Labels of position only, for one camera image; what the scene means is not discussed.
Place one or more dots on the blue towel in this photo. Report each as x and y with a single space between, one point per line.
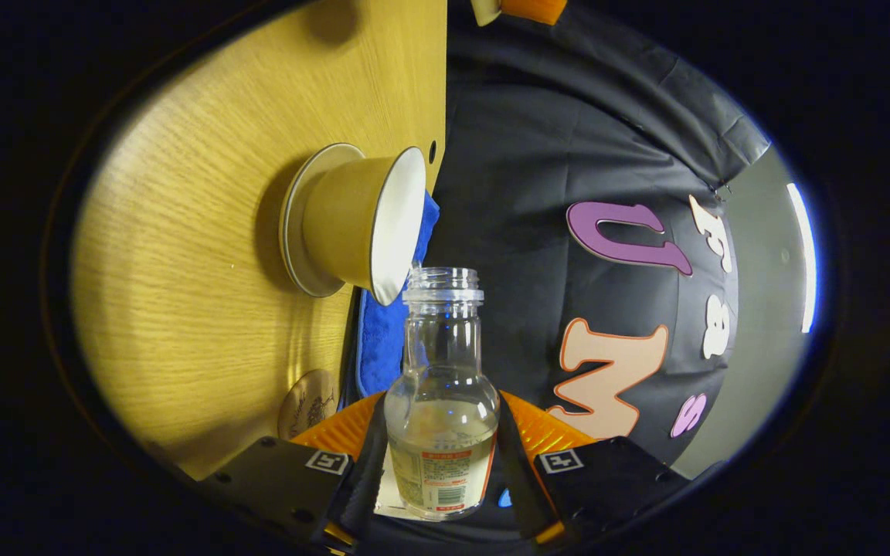
379 340

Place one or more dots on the round cork coaster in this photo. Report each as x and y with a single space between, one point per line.
306 405

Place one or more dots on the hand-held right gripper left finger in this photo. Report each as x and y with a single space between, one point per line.
364 479

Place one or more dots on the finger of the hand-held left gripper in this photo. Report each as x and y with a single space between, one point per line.
534 9

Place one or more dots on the cream teacup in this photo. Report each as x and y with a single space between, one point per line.
344 224

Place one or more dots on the cream teacup lid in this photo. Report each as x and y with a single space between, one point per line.
485 9

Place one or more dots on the black backdrop cloth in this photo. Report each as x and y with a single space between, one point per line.
538 139

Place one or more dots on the clear glass water bottle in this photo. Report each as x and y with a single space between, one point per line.
441 432

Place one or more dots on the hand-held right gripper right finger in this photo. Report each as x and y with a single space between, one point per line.
518 486

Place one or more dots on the cream saucer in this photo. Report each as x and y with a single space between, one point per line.
294 232

